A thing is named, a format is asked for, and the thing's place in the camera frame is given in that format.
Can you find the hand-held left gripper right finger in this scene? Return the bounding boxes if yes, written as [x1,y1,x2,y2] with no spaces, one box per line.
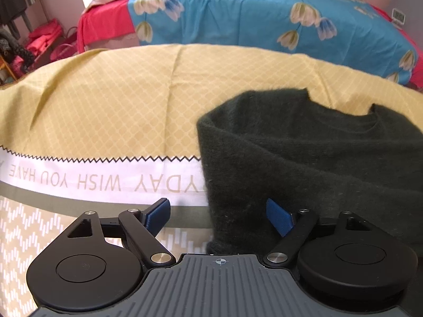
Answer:
[263,198,379,268]

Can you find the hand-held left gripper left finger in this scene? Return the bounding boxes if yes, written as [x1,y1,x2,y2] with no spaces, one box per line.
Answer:
[67,198,177,269]

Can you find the dark green fuzzy sweater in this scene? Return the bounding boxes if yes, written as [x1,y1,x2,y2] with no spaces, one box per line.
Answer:
[196,87,423,255]

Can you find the pile of pink clothes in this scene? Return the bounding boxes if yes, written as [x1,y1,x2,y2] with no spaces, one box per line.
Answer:
[25,19,64,60]

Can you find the dark hanging clothes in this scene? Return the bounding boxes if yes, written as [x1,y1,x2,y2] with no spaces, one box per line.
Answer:
[0,27,34,74]

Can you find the yellow patterned table cloth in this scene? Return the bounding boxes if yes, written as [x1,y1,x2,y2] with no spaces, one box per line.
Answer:
[0,44,423,317]

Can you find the pink bag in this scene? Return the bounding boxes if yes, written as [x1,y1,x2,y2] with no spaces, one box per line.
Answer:
[49,27,80,63]

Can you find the blue floral bed sheet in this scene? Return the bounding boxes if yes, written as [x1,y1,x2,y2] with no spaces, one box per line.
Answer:
[127,0,419,86]

